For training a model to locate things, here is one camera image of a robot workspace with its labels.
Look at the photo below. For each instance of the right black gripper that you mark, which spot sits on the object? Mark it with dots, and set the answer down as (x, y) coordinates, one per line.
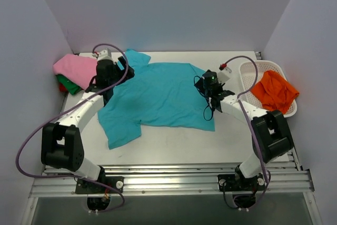
(199, 84)

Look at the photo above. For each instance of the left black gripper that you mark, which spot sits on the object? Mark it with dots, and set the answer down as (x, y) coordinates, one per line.
(122, 65)

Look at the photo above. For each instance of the teal t-shirt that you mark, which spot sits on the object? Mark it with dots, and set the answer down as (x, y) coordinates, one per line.
(160, 94)

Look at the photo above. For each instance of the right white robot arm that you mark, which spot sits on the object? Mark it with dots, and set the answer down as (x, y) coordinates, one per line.
(271, 135)

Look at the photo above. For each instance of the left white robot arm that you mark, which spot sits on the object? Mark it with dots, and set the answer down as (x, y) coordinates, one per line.
(62, 146)

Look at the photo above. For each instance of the white plastic basket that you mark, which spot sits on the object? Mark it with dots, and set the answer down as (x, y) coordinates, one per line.
(249, 78)

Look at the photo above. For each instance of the pink folded t-shirt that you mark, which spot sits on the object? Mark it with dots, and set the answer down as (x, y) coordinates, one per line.
(79, 70)

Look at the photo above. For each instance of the green folded t-shirt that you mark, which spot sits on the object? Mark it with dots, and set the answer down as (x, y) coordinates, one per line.
(71, 87)

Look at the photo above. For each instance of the orange t-shirt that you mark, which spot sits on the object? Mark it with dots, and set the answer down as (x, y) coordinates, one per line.
(274, 92)

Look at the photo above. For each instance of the red folded t-shirt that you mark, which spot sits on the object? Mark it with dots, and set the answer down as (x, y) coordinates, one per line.
(62, 88)

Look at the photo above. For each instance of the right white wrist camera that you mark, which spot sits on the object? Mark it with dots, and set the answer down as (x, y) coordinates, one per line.
(224, 75)

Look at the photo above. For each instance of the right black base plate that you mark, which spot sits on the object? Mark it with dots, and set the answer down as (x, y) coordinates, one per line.
(231, 183)

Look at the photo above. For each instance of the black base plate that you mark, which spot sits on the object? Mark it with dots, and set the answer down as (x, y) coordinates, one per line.
(108, 185)
(231, 183)

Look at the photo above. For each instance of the aluminium rail frame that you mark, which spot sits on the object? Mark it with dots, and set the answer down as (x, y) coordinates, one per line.
(180, 179)

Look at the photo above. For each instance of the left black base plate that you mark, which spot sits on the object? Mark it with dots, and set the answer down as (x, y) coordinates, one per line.
(108, 185)

